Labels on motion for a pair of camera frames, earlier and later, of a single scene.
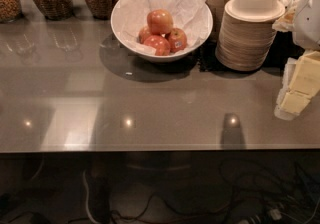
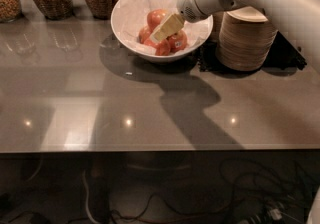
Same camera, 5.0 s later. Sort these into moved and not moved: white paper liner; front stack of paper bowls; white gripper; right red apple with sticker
Moved: white gripper
Not moved: front stack of paper bowls; right red apple with sticker; white paper liner
